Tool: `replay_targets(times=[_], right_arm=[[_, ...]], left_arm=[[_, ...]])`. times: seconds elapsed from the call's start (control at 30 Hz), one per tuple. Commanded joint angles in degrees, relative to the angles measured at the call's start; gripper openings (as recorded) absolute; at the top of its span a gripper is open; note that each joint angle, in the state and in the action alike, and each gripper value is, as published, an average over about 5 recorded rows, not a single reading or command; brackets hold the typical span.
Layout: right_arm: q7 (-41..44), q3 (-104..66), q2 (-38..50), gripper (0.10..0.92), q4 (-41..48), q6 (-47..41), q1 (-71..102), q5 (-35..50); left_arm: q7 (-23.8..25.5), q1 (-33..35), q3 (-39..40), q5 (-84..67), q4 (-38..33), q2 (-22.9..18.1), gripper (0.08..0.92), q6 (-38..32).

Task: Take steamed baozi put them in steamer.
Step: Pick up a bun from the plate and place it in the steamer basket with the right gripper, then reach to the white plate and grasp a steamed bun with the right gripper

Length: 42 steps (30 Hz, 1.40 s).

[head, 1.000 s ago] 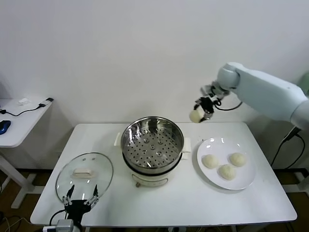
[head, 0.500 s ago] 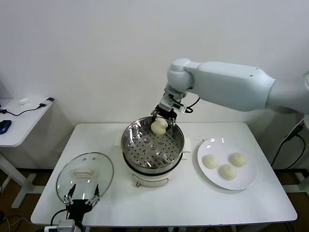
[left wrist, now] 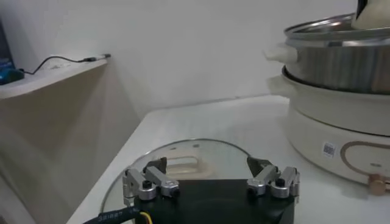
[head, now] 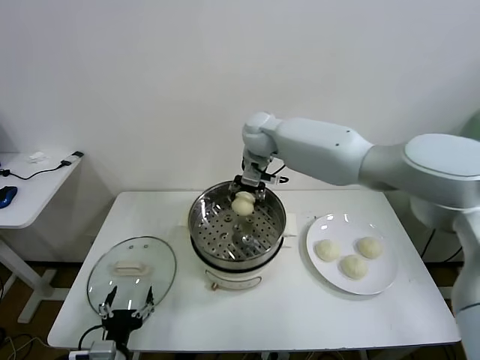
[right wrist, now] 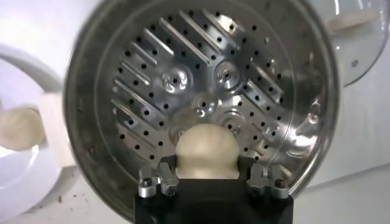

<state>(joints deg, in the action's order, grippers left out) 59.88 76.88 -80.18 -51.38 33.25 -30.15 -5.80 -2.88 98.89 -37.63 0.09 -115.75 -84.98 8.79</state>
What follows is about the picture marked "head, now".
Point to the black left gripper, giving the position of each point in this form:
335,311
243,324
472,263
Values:
122,320

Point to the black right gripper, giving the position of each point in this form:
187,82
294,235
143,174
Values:
249,185

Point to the white steamed baozi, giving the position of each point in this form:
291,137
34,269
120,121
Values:
353,267
369,247
327,250
243,207

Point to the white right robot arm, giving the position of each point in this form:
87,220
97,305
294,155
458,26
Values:
318,150

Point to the stainless steel steamer basket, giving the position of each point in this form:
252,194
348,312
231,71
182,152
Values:
210,210

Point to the cream white electric cooker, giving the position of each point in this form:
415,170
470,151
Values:
232,279

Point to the white round plate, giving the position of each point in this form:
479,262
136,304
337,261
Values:
322,272

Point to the white side desk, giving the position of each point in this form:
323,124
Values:
37,202

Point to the blue computer mouse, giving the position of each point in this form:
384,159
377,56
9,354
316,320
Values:
7,197

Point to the small white desk object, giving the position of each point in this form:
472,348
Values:
37,157

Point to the pale green appliance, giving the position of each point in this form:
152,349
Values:
473,125

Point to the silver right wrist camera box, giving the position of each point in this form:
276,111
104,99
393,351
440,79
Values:
253,168

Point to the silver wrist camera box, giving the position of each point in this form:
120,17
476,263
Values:
253,168
103,347

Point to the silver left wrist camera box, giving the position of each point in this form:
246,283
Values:
103,347

